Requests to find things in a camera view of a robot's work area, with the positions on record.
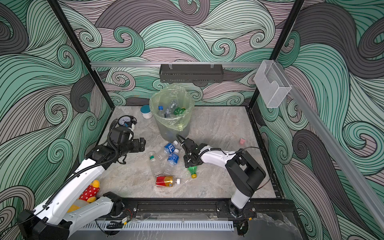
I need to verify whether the teal lid white jar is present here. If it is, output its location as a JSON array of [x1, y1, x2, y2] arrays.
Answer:
[[140, 105, 153, 120]]

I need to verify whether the clear bottle white cap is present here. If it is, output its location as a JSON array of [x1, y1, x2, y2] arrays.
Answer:
[[165, 100, 179, 118]]

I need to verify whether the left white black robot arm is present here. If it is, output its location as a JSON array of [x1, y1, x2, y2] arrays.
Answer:
[[17, 126, 146, 240]]

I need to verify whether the small pink cube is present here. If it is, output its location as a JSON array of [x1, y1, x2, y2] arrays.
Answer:
[[239, 138, 246, 145]]

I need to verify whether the black wall shelf tray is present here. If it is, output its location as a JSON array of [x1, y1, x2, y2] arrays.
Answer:
[[159, 64, 224, 85]]

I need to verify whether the red yellow label bottle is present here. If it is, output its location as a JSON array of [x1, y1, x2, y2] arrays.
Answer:
[[156, 176, 181, 187]]

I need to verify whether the mesh bin with green bag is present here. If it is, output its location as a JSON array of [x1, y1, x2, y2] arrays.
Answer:
[[149, 84, 195, 142]]

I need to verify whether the Pocari Sweat bottle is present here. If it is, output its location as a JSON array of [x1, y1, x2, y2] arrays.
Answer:
[[165, 149, 180, 175]]

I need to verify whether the clear bottle green band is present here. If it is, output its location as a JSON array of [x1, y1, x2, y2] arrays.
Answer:
[[149, 151, 164, 177]]

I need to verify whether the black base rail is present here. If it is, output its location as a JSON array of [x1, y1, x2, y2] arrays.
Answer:
[[95, 197, 298, 220]]

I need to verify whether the green bottle yellow cap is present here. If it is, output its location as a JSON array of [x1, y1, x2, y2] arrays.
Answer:
[[188, 166, 198, 179]]

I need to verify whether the white slotted cable duct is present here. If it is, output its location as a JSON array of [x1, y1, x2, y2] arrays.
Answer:
[[80, 220, 235, 232]]

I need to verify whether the yellow plush toy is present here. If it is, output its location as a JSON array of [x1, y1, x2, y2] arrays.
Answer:
[[67, 180, 100, 213]]

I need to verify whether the blue label bottle white cap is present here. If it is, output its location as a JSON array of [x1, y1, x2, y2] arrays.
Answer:
[[156, 141, 179, 160]]

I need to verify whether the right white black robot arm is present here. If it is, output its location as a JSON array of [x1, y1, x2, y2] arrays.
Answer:
[[177, 135, 267, 215]]

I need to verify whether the clear acrylic wall holder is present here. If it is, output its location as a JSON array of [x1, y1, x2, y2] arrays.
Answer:
[[254, 60, 292, 109]]

